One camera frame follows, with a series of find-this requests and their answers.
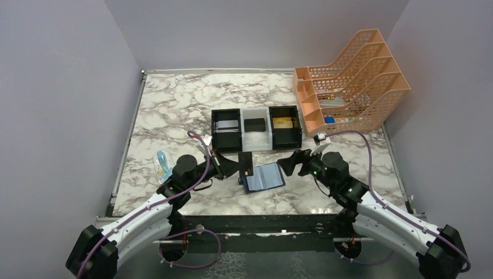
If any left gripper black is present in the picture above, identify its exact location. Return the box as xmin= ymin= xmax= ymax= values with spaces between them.
xmin=186 ymin=149 xmax=244 ymax=190

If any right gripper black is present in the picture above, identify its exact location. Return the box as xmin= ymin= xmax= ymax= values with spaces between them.
xmin=278 ymin=144 xmax=337 ymax=191

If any black VIP credit card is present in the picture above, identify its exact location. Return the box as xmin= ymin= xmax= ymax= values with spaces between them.
xmin=238 ymin=152 xmax=253 ymax=177

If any blue card holder wallet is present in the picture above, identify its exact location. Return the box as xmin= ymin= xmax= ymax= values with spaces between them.
xmin=238 ymin=163 xmax=286 ymax=194

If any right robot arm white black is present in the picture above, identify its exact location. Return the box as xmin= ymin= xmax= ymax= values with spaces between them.
xmin=277 ymin=149 xmax=471 ymax=278

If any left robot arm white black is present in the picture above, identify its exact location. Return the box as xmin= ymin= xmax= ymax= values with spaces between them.
xmin=65 ymin=151 xmax=239 ymax=278

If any gold card in bin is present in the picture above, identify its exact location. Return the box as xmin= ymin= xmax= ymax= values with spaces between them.
xmin=273 ymin=117 xmax=294 ymax=129

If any silver card in bin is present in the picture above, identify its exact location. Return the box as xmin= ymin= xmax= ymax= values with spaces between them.
xmin=214 ymin=120 xmax=238 ymax=133

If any black card in bin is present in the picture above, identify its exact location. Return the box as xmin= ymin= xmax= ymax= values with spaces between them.
xmin=244 ymin=118 xmax=266 ymax=133

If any black left sorting bin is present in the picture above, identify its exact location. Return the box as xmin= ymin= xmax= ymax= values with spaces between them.
xmin=211 ymin=109 xmax=242 ymax=153

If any white middle sorting bin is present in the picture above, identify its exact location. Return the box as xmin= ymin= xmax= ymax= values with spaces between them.
xmin=240 ymin=106 xmax=273 ymax=152

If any blue clear packaged item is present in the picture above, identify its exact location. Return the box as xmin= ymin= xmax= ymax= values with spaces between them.
xmin=153 ymin=149 xmax=175 ymax=184

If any orange plastic file organizer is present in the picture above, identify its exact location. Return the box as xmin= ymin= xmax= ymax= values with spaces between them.
xmin=292 ymin=29 xmax=410 ymax=137

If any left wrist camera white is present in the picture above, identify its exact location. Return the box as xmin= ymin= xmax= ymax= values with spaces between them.
xmin=196 ymin=135 xmax=212 ymax=156

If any black metal mounting rail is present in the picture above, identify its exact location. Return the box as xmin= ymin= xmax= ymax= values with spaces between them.
xmin=171 ymin=213 xmax=356 ymax=253

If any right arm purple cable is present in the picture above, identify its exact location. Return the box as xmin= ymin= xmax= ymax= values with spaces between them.
xmin=316 ymin=130 xmax=471 ymax=273

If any aluminium table frame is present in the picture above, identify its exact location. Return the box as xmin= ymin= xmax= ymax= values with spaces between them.
xmin=110 ymin=69 xmax=409 ymax=217

